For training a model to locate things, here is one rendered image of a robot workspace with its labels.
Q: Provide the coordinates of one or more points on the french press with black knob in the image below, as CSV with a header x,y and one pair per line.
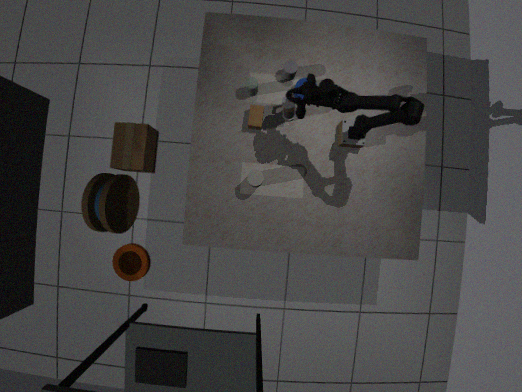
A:
x,y
288,112

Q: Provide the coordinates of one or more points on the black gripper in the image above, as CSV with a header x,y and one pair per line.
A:
x,y
300,109

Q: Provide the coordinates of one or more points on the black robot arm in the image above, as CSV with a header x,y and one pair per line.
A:
x,y
409,114

